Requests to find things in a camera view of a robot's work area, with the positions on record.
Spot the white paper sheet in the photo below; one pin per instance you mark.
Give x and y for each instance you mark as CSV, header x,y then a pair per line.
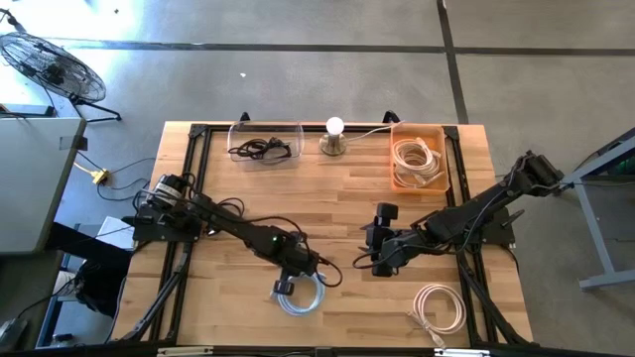
x,y
110,232

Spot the silver metal bracket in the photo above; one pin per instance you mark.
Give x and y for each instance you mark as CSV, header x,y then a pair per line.
x,y
183,351
461,353

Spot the dark computer mouse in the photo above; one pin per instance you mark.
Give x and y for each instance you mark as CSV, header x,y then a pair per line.
x,y
11,331

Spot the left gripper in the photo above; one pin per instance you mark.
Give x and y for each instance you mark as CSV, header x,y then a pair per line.
x,y
292,258

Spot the yellow power plug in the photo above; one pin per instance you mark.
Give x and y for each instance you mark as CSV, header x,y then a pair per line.
x,y
100,176

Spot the grey cabinet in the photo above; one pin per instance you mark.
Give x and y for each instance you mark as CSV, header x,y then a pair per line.
x,y
35,188

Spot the orange plastic bin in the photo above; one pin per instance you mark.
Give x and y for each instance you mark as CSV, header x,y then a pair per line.
x,y
417,133

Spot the blue metal leg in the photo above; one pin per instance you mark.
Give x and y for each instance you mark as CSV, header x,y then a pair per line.
x,y
52,302

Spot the black table edge clamp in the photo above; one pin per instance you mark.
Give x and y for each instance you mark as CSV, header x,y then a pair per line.
x,y
390,117
244,118

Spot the clear plastic bin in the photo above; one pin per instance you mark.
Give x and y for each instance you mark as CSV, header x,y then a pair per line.
x,y
292,130

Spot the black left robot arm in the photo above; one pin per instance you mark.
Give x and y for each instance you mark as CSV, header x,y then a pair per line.
x,y
233,225

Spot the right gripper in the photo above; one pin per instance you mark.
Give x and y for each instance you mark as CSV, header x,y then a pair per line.
x,y
382,243

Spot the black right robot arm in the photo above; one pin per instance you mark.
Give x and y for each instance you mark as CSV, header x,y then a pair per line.
x,y
461,218

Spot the black chair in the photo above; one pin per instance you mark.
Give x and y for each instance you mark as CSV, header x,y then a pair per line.
x,y
99,290

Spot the grey metal table frame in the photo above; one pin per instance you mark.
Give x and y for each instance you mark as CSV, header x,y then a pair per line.
x,y
607,280

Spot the brass lamp with white bulb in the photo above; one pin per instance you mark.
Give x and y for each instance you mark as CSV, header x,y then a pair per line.
x,y
335,126

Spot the black floor fan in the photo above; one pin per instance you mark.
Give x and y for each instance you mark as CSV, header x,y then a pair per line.
x,y
52,69

